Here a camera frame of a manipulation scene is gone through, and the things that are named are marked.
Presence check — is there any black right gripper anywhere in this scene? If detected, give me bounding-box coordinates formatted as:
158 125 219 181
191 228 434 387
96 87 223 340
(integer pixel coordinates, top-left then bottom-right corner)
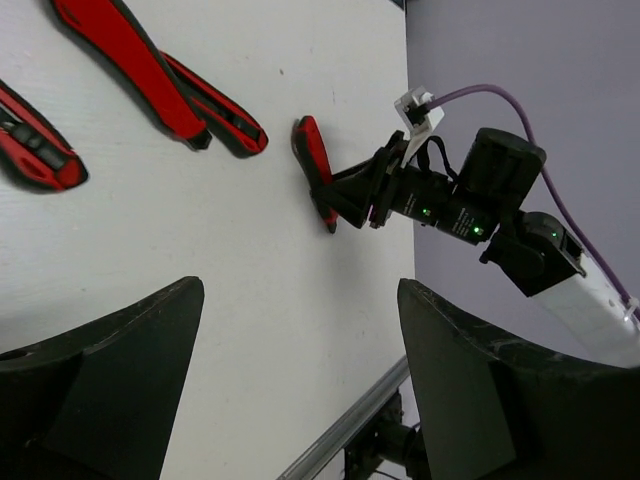
311 127 545 245

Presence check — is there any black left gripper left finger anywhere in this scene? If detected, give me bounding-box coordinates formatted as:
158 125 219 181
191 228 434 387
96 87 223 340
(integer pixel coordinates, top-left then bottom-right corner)
1 276 204 479

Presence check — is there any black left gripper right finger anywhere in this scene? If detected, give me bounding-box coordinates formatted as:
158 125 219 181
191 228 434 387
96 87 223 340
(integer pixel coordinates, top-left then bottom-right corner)
397 279 639 479

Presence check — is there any red folding knife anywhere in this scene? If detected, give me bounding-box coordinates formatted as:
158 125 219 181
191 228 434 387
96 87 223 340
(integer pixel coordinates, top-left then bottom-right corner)
51 0 212 151

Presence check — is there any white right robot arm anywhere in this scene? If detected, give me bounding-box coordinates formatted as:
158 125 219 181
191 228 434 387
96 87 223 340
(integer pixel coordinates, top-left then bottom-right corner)
311 128 639 368

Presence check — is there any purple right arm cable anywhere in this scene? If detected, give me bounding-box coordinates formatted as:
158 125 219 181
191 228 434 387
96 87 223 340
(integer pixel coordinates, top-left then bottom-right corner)
429 83 640 321

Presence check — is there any aluminium frame rail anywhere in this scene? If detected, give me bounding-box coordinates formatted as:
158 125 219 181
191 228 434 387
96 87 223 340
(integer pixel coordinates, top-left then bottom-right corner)
277 356 409 480

